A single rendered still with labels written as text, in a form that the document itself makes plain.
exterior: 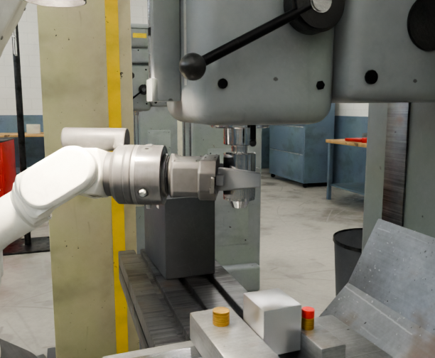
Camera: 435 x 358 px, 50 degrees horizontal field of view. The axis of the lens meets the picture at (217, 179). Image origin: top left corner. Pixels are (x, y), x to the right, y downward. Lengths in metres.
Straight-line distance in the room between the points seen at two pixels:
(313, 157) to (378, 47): 7.40
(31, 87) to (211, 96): 9.13
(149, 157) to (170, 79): 0.11
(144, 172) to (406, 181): 0.52
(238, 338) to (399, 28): 0.43
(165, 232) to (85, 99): 1.39
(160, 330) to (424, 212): 0.52
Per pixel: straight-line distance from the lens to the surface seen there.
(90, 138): 0.72
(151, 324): 0.89
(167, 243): 1.07
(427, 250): 0.91
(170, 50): 0.64
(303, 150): 7.94
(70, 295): 2.53
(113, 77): 2.37
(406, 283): 0.92
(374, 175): 1.03
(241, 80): 0.58
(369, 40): 0.64
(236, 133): 0.66
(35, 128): 8.96
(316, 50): 0.62
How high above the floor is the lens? 1.33
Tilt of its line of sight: 9 degrees down
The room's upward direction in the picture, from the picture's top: straight up
